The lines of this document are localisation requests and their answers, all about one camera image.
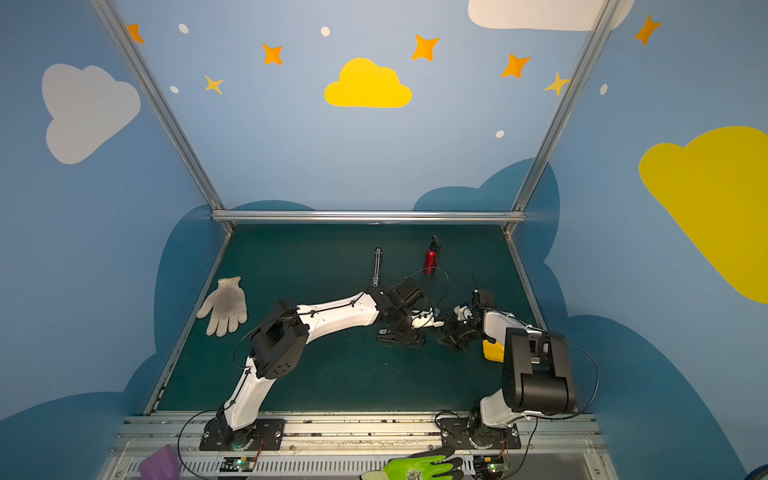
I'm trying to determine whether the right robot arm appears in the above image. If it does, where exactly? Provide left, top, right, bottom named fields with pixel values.
left=439, top=289, right=577, bottom=429

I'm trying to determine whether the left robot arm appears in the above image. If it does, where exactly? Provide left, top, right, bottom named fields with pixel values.
left=215, top=278, right=437, bottom=436

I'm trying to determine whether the yellow plastic scoop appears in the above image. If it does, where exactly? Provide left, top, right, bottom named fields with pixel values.
left=482, top=340, right=505, bottom=363

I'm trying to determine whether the red spray bottle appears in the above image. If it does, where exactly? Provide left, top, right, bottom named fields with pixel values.
left=423, top=235, right=441, bottom=275

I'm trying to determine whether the green black work glove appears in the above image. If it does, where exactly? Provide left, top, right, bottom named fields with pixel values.
left=361, top=446, right=464, bottom=480

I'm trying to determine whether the white knit glove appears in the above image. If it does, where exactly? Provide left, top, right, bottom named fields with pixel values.
left=196, top=276, right=248, bottom=337

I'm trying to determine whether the purple cloth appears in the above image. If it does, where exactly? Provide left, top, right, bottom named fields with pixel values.
left=139, top=444, right=180, bottom=480

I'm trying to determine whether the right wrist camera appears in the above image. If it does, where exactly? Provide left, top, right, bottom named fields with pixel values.
left=453, top=306, right=473, bottom=324

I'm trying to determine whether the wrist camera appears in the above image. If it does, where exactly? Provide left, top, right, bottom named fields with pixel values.
left=453, top=306, right=473, bottom=324
left=411, top=307, right=445, bottom=329

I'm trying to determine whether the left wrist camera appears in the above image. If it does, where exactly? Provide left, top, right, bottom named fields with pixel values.
left=411, top=307, right=445, bottom=329

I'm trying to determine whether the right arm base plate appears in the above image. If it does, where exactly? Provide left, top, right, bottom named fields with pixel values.
left=435, top=416, right=521, bottom=450

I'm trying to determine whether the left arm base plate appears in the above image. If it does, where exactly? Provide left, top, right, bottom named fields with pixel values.
left=199, top=417, right=286, bottom=452

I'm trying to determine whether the aluminium rail frame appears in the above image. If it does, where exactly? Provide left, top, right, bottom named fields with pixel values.
left=91, top=1, right=623, bottom=237

